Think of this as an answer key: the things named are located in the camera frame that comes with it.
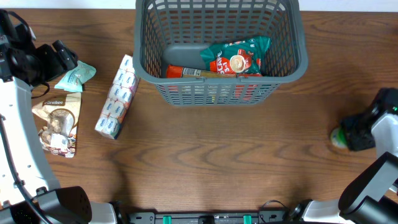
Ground green lid jar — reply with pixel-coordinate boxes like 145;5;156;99
330;127;348;149

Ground teal snack pouch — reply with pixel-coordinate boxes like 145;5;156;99
55;60;96;93

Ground white tissue pack bundle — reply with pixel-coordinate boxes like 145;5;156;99
95;55;140;139

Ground beige nuts bag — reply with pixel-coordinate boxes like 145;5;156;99
32;93;81;158

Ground green Nescafe coffee bag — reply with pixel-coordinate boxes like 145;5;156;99
200;36;272;74

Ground spaghetti pack with red ends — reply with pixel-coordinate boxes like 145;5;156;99
166;65;262;78

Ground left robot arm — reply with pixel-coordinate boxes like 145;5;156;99
1;9;123;223

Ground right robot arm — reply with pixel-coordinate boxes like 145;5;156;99
289;88;397;223

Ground grey plastic basket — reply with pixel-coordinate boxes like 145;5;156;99
133;0;308;106

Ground black rail at table edge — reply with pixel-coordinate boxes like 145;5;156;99
126;200;303;224

